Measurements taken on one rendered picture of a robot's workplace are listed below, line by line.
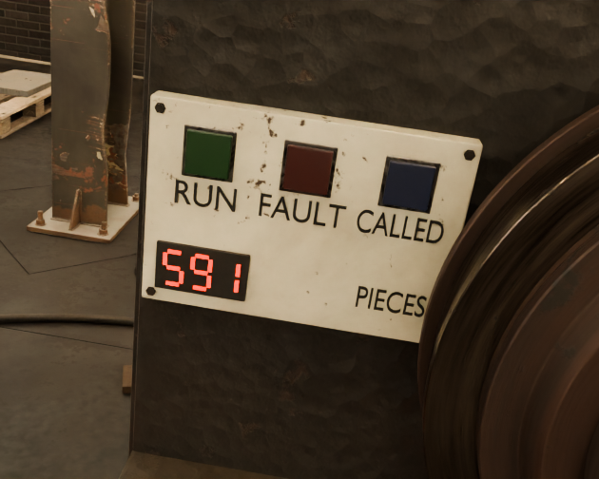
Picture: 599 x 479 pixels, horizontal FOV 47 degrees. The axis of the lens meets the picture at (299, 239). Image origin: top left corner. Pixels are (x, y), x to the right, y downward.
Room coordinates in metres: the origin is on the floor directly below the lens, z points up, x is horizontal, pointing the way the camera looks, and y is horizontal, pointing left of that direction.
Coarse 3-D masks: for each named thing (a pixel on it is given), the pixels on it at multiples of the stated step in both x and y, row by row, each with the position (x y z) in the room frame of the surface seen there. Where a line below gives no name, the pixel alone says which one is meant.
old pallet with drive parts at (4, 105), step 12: (0, 96) 4.65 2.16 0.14; (12, 96) 4.74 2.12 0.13; (36, 96) 4.77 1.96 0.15; (0, 108) 4.33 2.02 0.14; (12, 108) 4.37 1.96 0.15; (24, 108) 4.68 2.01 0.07; (36, 108) 4.69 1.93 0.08; (48, 108) 4.95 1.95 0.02; (0, 120) 4.16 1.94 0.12; (24, 120) 4.57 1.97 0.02; (0, 132) 4.16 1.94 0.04; (12, 132) 4.32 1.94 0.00
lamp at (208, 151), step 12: (192, 132) 0.53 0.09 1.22; (204, 132) 0.53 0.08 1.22; (192, 144) 0.53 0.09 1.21; (204, 144) 0.53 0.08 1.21; (216, 144) 0.53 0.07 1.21; (228, 144) 0.53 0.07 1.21; (192, 156) 0.53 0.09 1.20; (204, 156) 0.53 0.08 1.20; (216, 156) 0.53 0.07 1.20; (228, 156) 0.53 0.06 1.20; (192, 168) 0.53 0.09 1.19; (204, 168) 0.53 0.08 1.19; (216, 168) 0.53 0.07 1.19; (228, 168) 0.53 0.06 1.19
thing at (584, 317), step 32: (576, 256) 0.38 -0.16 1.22; (544, 288) 0.38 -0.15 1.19; (576, 288) 0.37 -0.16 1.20; (512, 320) 0.39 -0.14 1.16; (544, 320) 0.37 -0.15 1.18; (576, 320) 0.37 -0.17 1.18; (512, 352) 0.37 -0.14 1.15; (544, 352) 0.37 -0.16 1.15; (576, 352) 0.36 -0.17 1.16; (512, 384) 0.37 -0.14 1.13; (544, 384) 0.37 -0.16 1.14; (576, 384) 0.35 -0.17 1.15; (480, 416) 0.38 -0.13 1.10; (512, 416) 0.37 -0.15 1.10; (544, 416) 0.36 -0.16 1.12; (576, 416) 0.35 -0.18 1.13; (480, 448) 0.37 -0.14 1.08; (512, 448) 0.37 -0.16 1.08; (544, 448) 0.35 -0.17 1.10; (576, 448) 0.35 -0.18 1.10
